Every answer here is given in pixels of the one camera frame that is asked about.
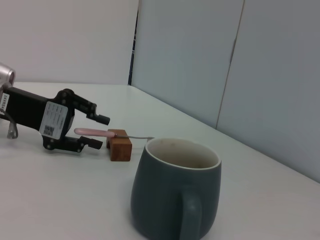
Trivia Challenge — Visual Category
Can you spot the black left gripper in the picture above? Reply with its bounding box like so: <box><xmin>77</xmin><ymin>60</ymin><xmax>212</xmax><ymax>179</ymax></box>
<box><xmin>2</xmin><ymin>86</ymin><xmax>111</xmax><ymax>154</ymax></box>

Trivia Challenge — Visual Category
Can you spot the pink handled metal spoon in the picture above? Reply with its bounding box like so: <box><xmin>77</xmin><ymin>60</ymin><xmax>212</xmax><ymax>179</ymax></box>
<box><xmin>74</xmin><ymin>127</ymin><xmax>155</xmax><ymax>141</ymax></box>

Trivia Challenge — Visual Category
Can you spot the dark grey ceramic cup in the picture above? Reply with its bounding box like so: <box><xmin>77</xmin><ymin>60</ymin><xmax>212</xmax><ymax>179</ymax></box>
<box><xmin>130</xmin><ymin>136</ymin><xmax>223</xmax><ymax>240</ymax></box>

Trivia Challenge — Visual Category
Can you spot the dark brown wooden arch block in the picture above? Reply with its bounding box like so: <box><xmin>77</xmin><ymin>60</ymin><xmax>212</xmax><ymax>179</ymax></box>
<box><xmin>106</xmin><ymin>128</ymin><xmax>133</xmax><ymax>162</ymax></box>

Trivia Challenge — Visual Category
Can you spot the left wrist cable with connector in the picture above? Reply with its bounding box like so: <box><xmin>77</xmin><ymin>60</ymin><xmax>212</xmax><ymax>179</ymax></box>
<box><xmin>0</xmin><ymin>111</ymin><xmax>20</xmax><ymax>140</ymax></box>

